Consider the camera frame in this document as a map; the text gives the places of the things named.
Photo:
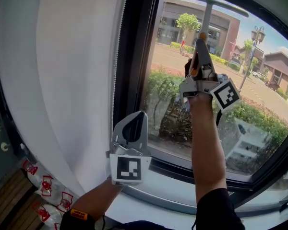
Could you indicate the fixed window pane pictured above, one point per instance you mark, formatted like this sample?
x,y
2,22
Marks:
x,y
278,188

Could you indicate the wooden slatted panel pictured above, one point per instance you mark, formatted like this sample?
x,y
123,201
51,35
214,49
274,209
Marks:
x,y
12,200

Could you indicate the white squeegee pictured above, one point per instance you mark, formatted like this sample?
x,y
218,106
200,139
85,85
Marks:
x,y
207,15

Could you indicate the brown building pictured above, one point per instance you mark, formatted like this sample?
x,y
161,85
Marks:
x,y
225,30

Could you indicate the dark-roofed brown house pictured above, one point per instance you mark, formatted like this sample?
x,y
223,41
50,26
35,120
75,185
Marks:
x,y
280,63

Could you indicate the black window frame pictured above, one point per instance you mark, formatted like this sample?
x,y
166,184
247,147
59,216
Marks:
x,y
134,56

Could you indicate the green hedge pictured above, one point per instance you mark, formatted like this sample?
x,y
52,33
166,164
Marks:
x,y
259,118

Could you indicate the black street lamp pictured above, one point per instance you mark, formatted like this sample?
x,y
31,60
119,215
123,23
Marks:
x,y
258,35

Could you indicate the small leafy tree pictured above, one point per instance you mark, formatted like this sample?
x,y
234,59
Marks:
x,y
187,23

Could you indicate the person's black shirt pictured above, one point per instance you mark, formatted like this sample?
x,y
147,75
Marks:
x,y
218,212

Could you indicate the dark teal panel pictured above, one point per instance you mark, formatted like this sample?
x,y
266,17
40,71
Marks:
x,y
4,104

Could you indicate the white windowsill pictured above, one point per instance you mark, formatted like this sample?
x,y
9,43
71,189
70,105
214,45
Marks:
x,y
146,207

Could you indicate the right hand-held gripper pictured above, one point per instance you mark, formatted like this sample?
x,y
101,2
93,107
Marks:
x,y
225,95

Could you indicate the person's right forearm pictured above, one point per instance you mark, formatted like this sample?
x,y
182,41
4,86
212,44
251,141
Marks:
x,y
206,140

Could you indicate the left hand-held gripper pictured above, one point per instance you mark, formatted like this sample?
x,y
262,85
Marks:
x,y
128,168

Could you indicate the person's left forearm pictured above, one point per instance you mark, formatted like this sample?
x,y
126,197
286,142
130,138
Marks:
x,y
96,198

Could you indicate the clear window glass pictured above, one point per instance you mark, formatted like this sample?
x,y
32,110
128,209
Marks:
x,y
254,80

